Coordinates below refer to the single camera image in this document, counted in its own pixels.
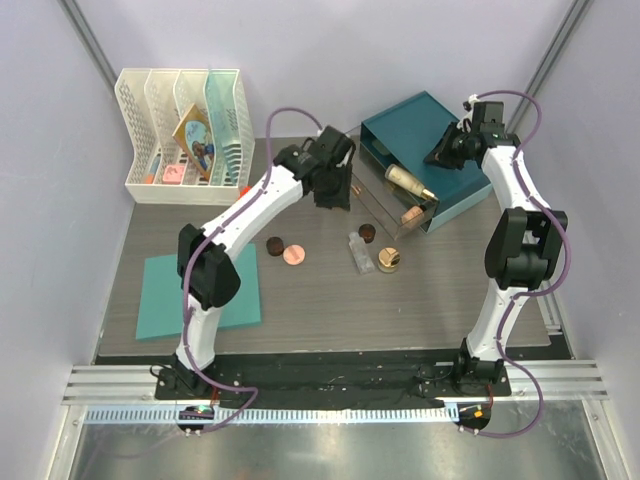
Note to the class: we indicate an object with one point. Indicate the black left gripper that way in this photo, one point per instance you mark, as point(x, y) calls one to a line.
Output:
point(340, 199)

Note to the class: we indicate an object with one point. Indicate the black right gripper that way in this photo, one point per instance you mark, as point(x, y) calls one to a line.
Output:
point(439, 157)

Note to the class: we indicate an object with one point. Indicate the cream gold pump bottle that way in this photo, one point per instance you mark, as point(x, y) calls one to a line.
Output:
point(404, 179)

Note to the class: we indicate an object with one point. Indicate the clear smoked drawer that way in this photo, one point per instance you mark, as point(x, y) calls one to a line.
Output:
point(383, 199)
point(425, 221)

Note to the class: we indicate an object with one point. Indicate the small beige concealer tube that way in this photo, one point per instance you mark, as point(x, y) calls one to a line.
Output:
point(412, 214)

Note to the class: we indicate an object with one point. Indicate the clear rectangular bottle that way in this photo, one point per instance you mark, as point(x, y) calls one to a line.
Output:
point(360, 253)

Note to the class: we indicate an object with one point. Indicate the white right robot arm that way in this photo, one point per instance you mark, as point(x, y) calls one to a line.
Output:
point(524, 248)

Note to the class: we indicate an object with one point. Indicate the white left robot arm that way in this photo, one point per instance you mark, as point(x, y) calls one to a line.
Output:
point(206, 255)

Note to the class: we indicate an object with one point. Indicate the dark amber round jar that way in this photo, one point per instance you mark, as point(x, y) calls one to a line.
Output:
point(367, 232)

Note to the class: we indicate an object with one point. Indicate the teal drawer cabinet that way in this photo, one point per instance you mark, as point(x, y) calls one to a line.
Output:
point(404, 134)

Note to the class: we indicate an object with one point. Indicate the pink round compact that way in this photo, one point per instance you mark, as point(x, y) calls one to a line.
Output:
point(294, 255)

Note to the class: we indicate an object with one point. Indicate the red cube block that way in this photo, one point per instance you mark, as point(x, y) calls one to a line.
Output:
point(244, 191)

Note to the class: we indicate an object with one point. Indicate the white mesh file organizer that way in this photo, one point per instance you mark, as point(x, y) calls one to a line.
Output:
point(153, 100)

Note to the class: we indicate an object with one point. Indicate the illustrated picture book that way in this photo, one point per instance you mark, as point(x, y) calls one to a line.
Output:
point(193, 134)

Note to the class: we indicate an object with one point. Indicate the pink square eraser box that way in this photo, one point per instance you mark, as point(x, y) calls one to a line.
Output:
point(173, 174)

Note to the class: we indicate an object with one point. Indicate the orange blue marker pen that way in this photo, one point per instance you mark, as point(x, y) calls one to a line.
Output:
point(152, 170)

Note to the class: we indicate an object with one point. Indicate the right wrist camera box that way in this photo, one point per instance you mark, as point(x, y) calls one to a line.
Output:
point(487, 117)

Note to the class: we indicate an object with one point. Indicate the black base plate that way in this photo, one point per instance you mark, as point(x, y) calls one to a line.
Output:
point(329, 380)

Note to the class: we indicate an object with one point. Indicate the aluminium front rail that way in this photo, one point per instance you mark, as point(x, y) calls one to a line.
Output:
point(119, 393)

